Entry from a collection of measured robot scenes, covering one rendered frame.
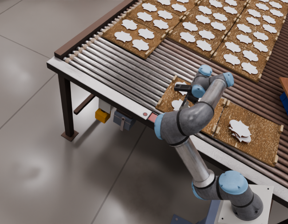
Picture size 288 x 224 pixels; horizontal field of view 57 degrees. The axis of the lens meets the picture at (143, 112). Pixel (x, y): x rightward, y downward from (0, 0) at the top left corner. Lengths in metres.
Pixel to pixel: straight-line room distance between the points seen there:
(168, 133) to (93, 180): 1.44
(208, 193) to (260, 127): 0.76
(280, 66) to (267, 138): 0.86
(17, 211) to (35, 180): 0.27
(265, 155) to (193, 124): 0.86
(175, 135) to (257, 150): 0.82
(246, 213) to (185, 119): 0.58
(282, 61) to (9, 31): 3.10
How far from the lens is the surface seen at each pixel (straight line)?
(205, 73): 1.51
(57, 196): 2.44
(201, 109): 1.11
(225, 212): 1.54
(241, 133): 1.81
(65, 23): 3.91
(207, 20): 2.67
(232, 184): 1.32
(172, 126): 1.12
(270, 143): 1.93
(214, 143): 1.76
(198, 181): 1.35
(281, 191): 1.82
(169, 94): 1.86
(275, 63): 2.60
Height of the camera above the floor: 2.29
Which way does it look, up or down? 52 degrees down
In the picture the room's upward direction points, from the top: 16 degrees clockwise
